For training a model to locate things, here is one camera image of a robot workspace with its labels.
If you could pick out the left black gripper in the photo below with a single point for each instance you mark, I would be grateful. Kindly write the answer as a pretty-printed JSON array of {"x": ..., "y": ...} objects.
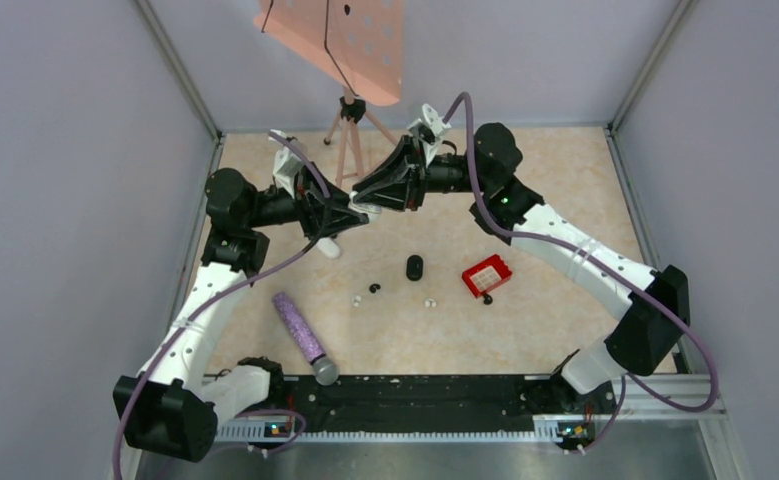
[{"x": 310, "y": 199}]

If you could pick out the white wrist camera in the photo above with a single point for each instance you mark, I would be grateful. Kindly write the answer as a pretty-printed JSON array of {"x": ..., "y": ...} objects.
[
  {"x": 429, "y": 126},
  {"x": 287, "y": 166}
]

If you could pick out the pink music stand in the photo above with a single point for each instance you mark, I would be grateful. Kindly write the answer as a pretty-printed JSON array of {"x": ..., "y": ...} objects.
[{"x": 359, "y": 44}]

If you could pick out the white earbud charging case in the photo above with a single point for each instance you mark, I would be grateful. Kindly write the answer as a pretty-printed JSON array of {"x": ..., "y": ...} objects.
[{"x": 367, "y": 209}]

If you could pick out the purple glitter microphone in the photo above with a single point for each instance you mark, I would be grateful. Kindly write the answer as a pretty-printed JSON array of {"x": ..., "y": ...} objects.
[{"x": 324, "y": 369}]

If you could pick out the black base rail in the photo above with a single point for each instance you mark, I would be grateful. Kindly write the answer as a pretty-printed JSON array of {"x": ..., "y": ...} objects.
[{"x": 447, "y": 406}]

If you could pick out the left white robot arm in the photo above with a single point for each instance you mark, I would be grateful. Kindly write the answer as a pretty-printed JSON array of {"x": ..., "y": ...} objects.
[{"x": 167, "y": 408}]

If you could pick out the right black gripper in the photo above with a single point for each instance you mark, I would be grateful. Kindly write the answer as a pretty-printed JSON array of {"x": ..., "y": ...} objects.
[{"x": 403, "y": 185}]

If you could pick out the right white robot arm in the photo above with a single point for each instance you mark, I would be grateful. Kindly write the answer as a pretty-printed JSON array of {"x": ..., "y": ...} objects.
[{"x": 650, "y": 306}]

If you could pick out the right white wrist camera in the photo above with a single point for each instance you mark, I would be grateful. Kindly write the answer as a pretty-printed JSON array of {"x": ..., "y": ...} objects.
[{"x": 429, "y": 126}]

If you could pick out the red plastic block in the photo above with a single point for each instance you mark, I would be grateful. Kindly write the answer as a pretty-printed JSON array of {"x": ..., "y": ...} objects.
[{"x": 487, "y": 275}]

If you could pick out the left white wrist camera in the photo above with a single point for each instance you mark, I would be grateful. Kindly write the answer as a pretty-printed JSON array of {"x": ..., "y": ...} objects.
[{"x": 287, "y": 166}]

